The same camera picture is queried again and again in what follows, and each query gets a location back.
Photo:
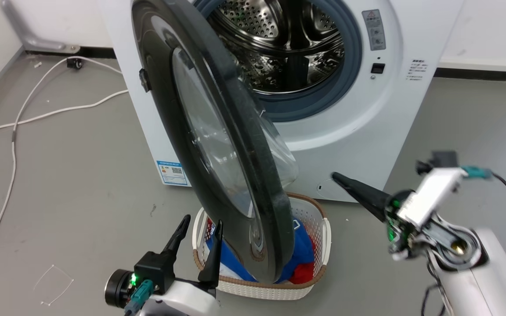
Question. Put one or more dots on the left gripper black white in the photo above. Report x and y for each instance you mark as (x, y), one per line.
(156, 270)

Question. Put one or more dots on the right gripper white green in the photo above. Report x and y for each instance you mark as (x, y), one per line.
(428, 197)

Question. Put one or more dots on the round black washing machine door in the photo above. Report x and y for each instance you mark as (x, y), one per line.
(253, 149)

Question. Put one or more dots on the white front-load washing machine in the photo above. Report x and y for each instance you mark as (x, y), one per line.
(367, 127)

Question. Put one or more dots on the grey rubber door gasket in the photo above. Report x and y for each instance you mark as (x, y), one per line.
(350, 74)

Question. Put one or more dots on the blue garment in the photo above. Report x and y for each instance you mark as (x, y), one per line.
(232, 264)

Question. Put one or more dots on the white woven laundry basket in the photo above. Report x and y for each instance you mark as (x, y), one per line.
(315, 219)

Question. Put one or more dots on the blue-bordered energy label sticker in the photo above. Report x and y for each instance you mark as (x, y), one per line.
(172, 172)

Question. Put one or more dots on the red garment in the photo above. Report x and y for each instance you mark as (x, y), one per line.
(302, 273)

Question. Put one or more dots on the grey warning sticker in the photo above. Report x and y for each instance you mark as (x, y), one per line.
(374, 30)

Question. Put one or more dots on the perforated steel washer drum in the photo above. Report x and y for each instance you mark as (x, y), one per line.
(279, 30)

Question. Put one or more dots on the small black floor plug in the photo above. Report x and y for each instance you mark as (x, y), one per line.
(75, 63)

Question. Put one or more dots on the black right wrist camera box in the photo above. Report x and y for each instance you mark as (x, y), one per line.
(442, 158)

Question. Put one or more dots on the black cylindrical left wrist camera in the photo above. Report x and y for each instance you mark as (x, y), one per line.
(116, 288)

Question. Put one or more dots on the grey metal wall bracket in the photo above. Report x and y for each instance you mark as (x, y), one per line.
(37, 43)

